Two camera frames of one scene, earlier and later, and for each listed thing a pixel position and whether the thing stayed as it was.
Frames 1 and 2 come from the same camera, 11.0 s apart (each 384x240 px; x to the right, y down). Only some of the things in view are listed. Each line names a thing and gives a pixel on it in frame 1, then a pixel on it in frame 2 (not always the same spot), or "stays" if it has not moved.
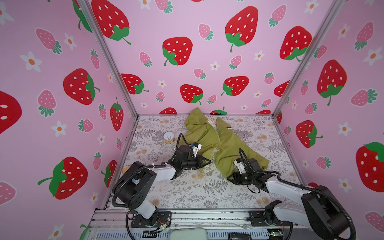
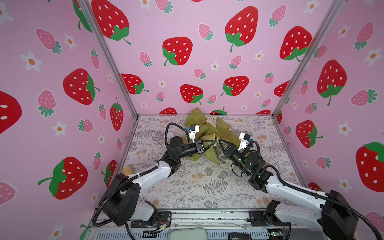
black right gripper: [235, 179] → [230, 152]
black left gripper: [199, 163] → [197, 144]
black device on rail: [232, 236] stays
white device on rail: [189, 233] stays
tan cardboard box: [125, 169] stays
